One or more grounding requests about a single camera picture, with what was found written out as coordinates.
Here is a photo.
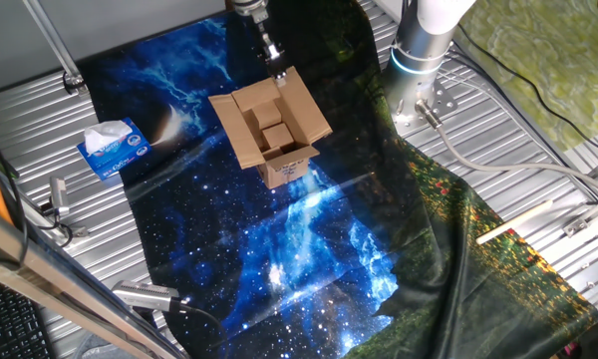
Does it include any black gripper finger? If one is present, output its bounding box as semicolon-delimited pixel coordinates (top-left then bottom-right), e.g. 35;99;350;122
262;43;288;89

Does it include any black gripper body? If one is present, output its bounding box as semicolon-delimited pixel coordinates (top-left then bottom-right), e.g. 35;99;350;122
251;14;276;64

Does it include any blue tissue pack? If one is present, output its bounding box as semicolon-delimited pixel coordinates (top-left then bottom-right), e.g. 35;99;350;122
76;117;153;181

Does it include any blue galaxy print cloth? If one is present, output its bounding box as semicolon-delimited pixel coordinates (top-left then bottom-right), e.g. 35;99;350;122
77;12;400;359

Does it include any slanted metal pole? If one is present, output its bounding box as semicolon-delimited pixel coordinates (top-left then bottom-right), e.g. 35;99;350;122
22;0;90;96

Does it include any green yellow mat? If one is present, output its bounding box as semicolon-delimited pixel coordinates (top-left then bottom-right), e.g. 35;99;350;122
450;0;598;154

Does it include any dark forest print cloth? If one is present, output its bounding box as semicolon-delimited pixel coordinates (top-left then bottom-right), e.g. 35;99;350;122
226;0;598;359

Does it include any white stick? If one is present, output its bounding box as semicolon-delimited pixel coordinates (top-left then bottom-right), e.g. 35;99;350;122
475;198;554;246

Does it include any black keyboard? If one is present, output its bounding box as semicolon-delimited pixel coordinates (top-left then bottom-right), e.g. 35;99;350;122
0;273;56;359

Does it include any thick grey cable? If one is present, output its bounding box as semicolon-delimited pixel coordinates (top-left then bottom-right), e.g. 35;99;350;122
414;99;598;198

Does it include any metal camera mount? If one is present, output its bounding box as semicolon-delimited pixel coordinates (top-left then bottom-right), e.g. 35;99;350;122
17;196;90;239

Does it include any black camera cable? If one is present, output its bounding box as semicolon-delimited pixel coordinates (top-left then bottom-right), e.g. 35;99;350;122
178;300;230;353

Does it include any long silver camera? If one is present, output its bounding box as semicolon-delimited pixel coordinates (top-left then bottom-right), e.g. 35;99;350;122
111;279;190;314

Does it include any aluminium frame beam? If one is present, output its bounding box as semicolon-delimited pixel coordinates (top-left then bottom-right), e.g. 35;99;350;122
0;198;188;359

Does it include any metal bracket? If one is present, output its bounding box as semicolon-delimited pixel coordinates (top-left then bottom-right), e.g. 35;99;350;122
561;191;598;238

